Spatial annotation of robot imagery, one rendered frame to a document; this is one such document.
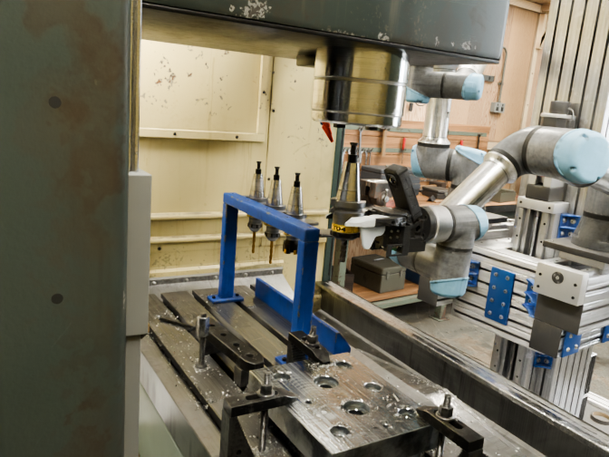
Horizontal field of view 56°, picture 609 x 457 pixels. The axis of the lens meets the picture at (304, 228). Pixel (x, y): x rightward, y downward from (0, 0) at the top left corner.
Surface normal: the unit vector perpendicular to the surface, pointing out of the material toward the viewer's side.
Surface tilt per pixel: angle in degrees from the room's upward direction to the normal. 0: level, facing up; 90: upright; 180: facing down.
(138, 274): 90
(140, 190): 90
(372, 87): 90
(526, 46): 90
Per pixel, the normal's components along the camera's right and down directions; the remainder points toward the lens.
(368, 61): 0.06, 0.22
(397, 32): 0.51, 0.23
